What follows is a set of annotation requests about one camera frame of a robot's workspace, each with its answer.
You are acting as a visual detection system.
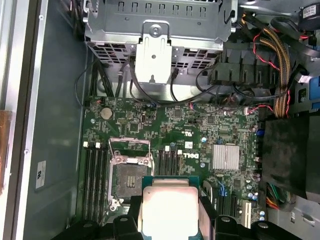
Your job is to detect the black plastic cable holder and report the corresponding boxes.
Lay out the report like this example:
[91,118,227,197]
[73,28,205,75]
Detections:
[206,46,282,88]

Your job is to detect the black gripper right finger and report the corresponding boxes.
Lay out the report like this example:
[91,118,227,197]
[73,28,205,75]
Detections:
[199,195,289,240]

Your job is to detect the black expansion slot blue latch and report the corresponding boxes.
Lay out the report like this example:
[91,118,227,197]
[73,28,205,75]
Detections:
[216,183,226,216]

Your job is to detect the RAM slot with white clips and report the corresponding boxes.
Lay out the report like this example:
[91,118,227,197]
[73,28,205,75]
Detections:
[163,146,171,176]
[95,142,102,222]
[175,149,183,176]
[83,141,90,222]

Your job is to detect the round coin battery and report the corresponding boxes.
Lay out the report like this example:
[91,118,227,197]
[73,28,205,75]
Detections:
[100,107,113,121]

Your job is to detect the metal socket cover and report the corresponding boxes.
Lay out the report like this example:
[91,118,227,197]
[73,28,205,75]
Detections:
[107,137,154,168]

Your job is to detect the black plastic cover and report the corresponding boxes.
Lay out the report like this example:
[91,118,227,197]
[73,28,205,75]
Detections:
[263,118,310,200]

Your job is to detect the white label sticker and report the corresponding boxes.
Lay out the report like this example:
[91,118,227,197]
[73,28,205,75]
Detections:
[34,159,48,191]

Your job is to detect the white expansion slot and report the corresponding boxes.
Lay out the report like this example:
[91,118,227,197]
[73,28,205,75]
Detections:
[241,201,252,230]

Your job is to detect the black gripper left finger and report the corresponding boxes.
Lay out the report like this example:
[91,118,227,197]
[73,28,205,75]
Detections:
[51,195,144,240]

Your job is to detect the coloured wire bundle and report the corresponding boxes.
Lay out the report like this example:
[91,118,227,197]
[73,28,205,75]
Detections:
[265,182,297,211]

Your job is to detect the hard disk in blue carrier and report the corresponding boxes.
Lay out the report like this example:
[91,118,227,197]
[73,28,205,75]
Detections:
[308,75,320,114]

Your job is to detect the silver finned heatsink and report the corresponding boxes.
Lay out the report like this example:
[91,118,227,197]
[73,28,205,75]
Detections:
[211,143,240,172]

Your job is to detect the silver CPU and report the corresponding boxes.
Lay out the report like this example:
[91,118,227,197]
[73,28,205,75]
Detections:
[141,174,201,240]

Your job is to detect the metal disk bay cage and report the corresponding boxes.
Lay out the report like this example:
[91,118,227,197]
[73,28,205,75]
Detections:
[83,0,239,102]

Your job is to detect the thin metal locking lever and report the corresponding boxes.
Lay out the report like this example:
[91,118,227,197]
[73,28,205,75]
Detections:
[148,141,154,176]
[106,139,113,161]

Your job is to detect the black PC case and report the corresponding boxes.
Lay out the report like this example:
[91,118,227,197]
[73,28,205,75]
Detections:
[0,0,320,240]

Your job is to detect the yellow black wire bundle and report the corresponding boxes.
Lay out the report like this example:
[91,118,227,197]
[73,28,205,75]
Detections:
[261,26,293,119]

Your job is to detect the silver cage bracket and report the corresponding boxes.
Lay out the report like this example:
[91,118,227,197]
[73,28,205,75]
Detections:
[134,21,174,85]

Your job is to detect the thick black cable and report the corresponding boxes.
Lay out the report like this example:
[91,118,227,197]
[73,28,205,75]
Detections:
[89,61,116,98]

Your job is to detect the black cable with connector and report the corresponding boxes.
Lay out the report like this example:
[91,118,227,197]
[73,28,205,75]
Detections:
[170,67,181,102]

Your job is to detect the green motherboard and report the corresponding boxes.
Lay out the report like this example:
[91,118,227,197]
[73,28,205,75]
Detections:
[81,95,263,240]

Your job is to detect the CPU socket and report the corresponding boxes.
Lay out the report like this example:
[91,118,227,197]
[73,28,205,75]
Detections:
[107,154,154,210]

